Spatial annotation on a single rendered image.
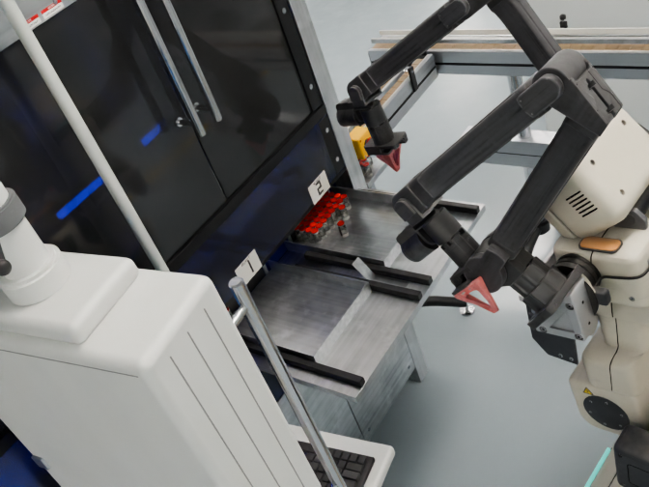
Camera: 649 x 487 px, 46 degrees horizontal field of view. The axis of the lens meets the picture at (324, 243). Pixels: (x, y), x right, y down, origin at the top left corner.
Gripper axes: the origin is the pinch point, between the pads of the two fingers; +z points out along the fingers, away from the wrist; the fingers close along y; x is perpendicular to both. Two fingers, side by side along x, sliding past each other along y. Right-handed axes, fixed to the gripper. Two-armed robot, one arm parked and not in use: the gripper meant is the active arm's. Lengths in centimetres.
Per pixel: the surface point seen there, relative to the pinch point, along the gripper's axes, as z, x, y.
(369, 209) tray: 15.8, -1.7, 18.0
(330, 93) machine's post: -18.6, -10.2, 20.5
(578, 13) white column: 30, -143, 9
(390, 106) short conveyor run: 10, -49, 35
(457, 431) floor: 105, 9, 16
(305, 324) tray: 16.7, 43.6, 10.6
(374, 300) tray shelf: 18.9, 31.0, -2.6
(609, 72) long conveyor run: 24, -82, -25
